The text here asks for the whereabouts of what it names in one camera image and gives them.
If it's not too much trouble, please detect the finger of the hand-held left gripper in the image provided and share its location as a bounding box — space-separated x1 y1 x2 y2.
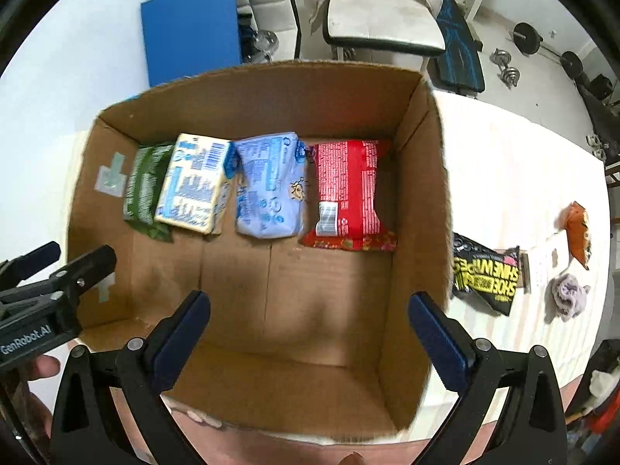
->
0 241 62 286
0 245 117 309

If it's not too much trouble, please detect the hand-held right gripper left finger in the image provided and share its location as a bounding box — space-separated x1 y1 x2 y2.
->
50 291 211 465

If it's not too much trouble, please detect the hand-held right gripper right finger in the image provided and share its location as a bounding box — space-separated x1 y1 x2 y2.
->
408 291 568 465

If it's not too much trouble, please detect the brown cardboard box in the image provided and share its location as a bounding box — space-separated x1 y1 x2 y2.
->
65 59 453 439

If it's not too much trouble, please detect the person's left hand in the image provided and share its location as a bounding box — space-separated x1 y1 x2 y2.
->
22 355 62 383

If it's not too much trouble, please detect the black and yellow wipes packet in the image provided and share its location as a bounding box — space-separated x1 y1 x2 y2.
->
450 232 522 319

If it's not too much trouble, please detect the green packet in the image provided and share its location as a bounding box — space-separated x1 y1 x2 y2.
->
122 143 175 243

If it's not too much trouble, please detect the yellow and blue packet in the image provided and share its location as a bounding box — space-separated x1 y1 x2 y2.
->
154 133 233 236

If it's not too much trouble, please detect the lavender cloth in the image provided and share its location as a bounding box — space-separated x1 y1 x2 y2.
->
547 274 592 323

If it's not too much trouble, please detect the dark bag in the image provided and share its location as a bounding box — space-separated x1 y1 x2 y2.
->
566 339 620 439

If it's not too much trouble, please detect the light blue tissue packet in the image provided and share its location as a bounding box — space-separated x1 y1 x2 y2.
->
234 131 309 239

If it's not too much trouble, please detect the orange snack packet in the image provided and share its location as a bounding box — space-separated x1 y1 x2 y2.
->
562 201 594 272

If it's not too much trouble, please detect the red packet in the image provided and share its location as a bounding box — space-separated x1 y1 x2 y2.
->
298 139 399 253

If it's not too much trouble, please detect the blue board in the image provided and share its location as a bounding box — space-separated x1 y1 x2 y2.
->
140 0 243 89

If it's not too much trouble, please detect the black barbell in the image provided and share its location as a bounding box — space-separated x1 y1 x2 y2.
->
512 22 590 81

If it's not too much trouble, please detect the white chair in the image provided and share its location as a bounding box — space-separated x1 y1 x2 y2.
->
320 0 447 66

